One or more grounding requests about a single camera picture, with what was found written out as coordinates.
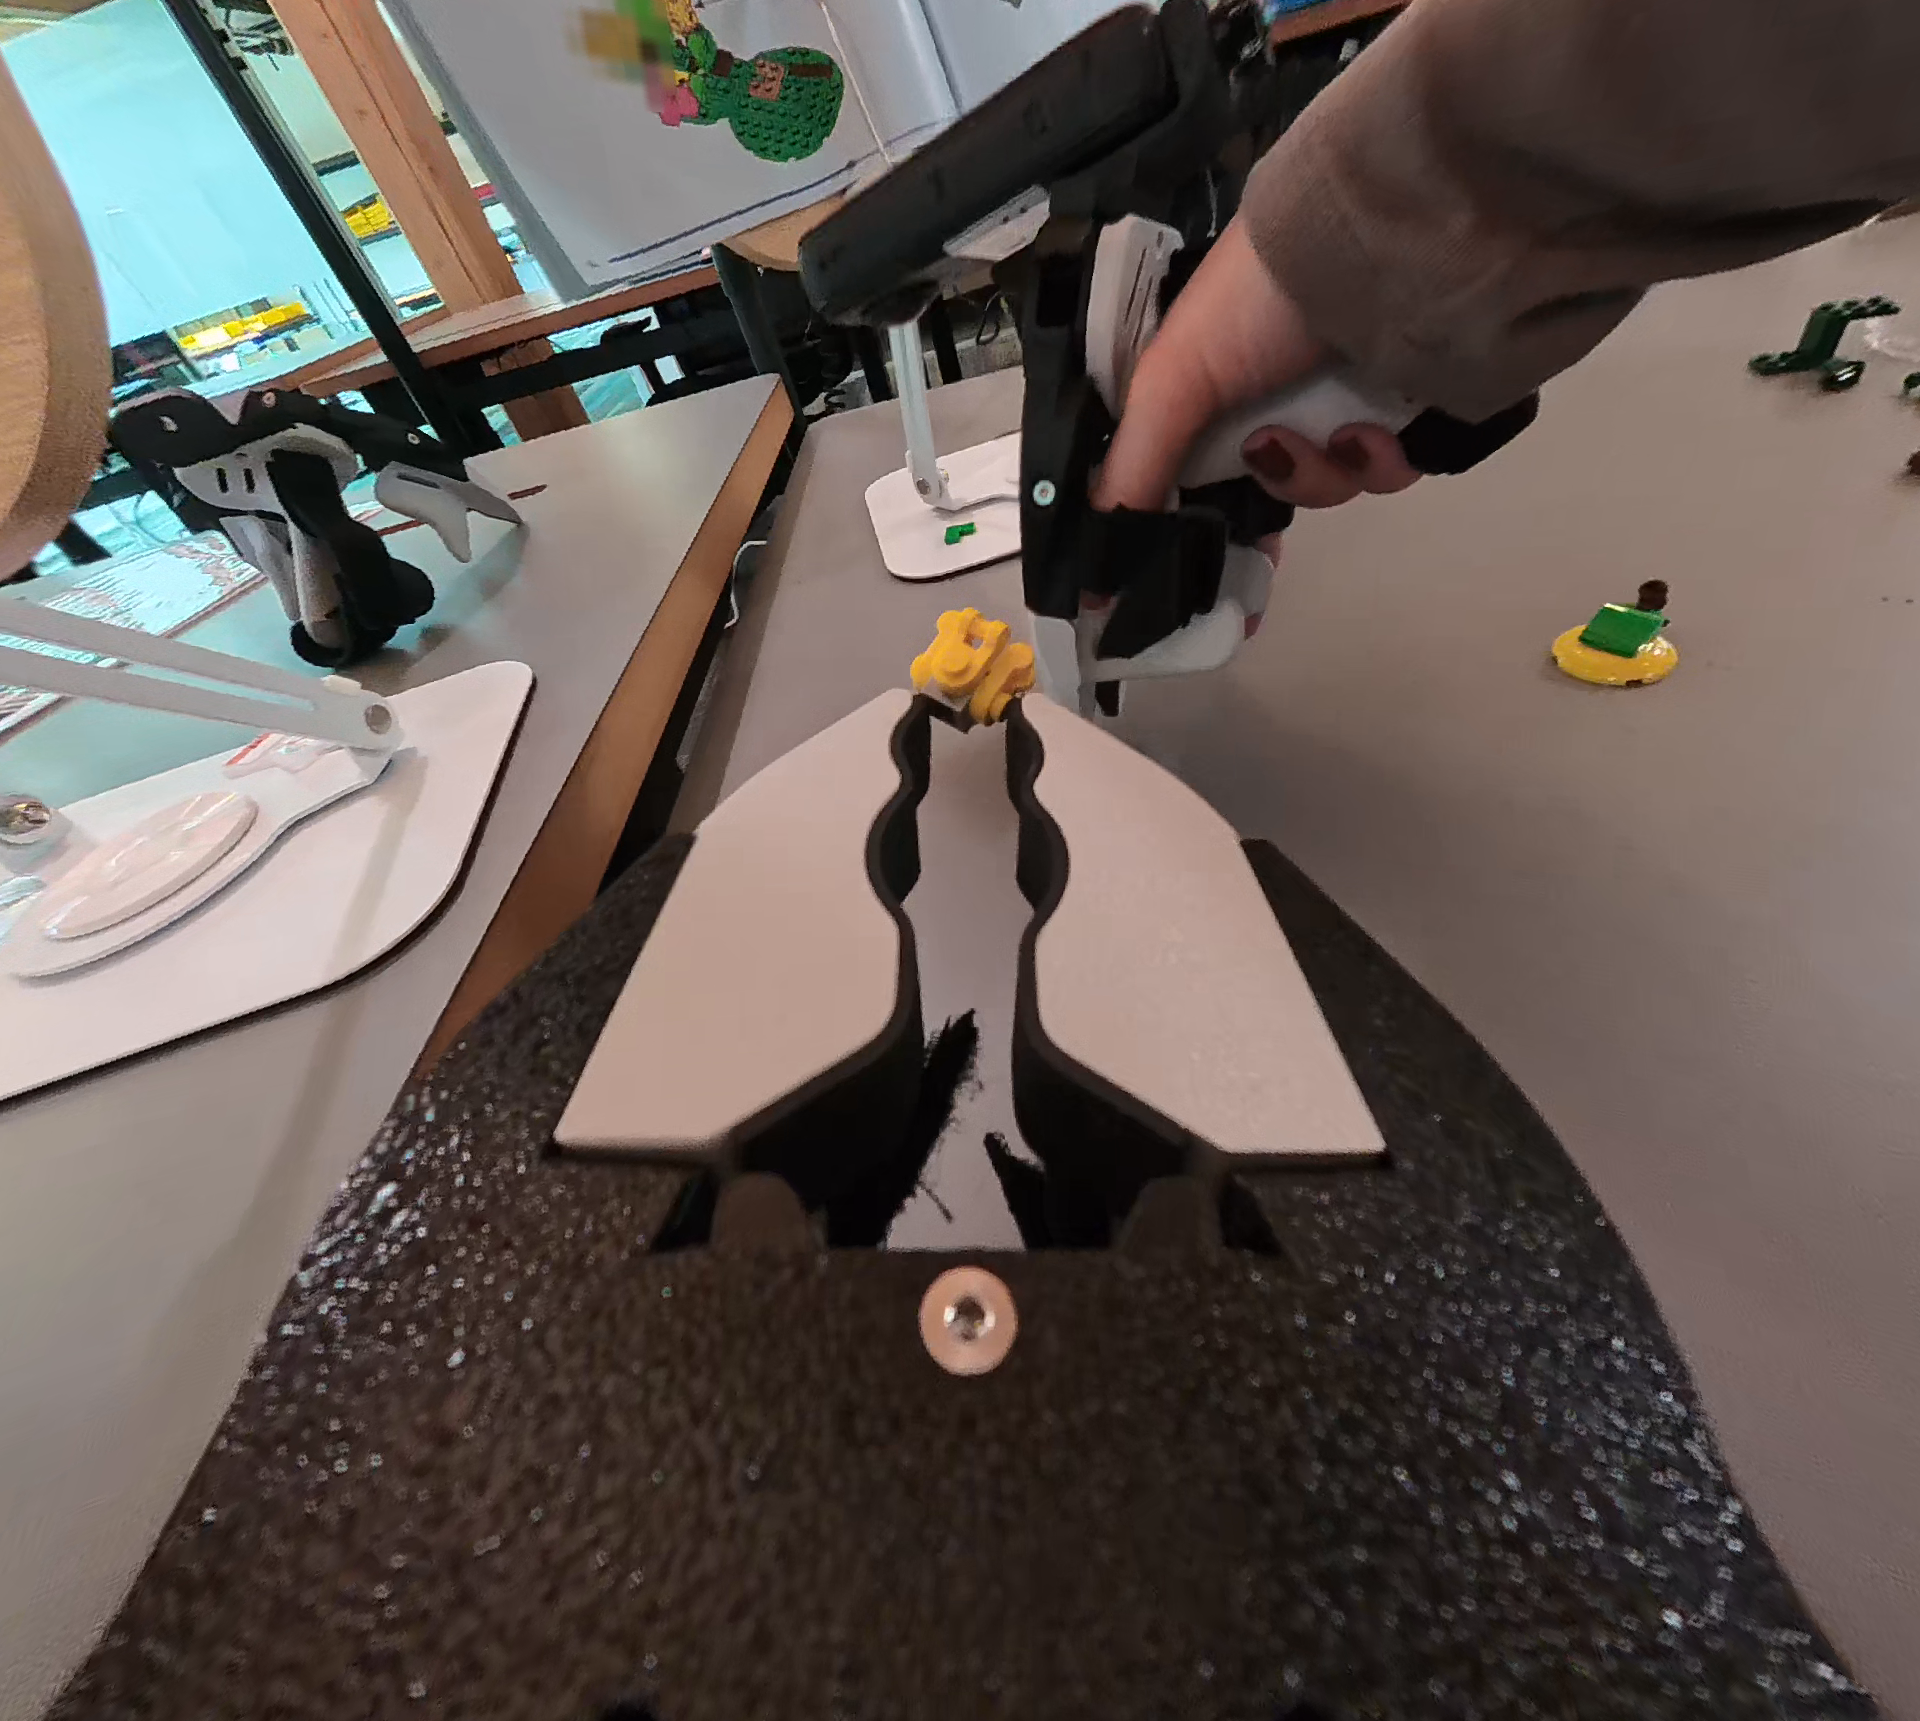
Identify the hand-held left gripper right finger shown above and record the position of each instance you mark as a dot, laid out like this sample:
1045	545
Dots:
1184	988

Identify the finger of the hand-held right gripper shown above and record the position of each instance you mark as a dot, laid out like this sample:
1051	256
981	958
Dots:
1058	430

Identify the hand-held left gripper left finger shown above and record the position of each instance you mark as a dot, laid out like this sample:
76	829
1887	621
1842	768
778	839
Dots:
751	972

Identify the yellow toy brick cluster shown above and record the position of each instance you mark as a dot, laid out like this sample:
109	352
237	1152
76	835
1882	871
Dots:
975	663

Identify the yellow round toy plate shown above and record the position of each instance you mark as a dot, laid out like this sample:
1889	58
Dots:
1613	671

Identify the grey desk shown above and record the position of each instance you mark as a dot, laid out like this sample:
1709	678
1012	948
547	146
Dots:
631	477
1500	1001

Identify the person's right hand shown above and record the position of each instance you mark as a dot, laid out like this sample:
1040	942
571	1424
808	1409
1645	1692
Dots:
1200	370

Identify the white book stand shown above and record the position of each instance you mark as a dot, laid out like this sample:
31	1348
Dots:
931	507

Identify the wooden table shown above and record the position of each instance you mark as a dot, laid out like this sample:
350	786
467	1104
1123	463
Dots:
494	327
1351	23

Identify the toy brick instruction booklet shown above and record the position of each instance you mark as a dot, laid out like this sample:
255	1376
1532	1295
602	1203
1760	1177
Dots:
675	27

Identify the green flat toy brick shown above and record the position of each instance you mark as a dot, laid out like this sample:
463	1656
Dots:
1629	629

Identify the wooden pillar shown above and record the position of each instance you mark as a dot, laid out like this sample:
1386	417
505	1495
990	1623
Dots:
345	71

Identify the printed paper sheet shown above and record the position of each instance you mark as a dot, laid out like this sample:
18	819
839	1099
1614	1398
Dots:
135	581

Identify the dark green toy branch piece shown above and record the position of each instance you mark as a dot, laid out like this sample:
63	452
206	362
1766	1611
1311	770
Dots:
1823	341

